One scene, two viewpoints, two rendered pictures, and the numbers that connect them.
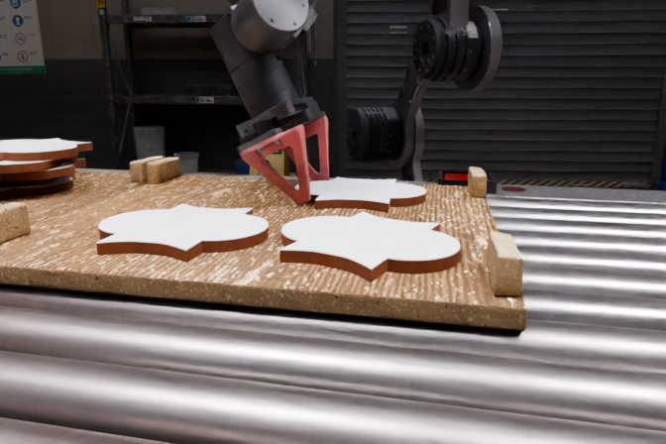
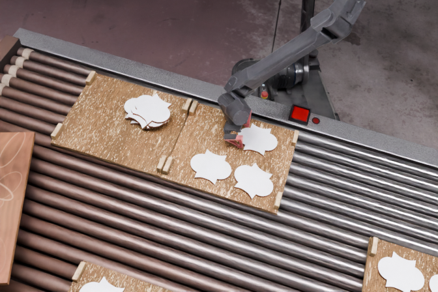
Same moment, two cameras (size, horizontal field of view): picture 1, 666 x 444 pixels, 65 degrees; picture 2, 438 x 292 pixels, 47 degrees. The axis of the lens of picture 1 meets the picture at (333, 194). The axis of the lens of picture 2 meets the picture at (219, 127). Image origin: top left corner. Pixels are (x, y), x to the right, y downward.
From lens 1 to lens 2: 1.44 m
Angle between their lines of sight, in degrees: 41
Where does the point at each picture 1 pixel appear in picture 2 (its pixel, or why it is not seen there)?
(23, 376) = (194, 216)
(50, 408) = (199, 222)
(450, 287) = (266, 204)
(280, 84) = not seen: hidden behind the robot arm
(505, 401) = (267, 229)
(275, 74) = not seen: hidden behind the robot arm
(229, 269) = (223, 189)
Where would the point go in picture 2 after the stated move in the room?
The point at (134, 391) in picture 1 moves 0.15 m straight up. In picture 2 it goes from (212, 223) to (215, 201)
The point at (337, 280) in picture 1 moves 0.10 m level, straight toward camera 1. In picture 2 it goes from (245, 198) to (242, 225)
